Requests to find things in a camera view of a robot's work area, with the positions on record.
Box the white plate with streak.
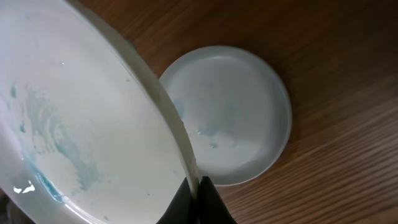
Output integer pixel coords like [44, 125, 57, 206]
[160, 46, 292, 186]

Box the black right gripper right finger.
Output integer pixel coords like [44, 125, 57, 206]
[198, 176, 236, 224]

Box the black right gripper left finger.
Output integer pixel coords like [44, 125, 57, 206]
[157, 179, 197, 224]

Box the white plate with blue splat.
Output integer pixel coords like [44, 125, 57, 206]
[1, 1, 198, 223]

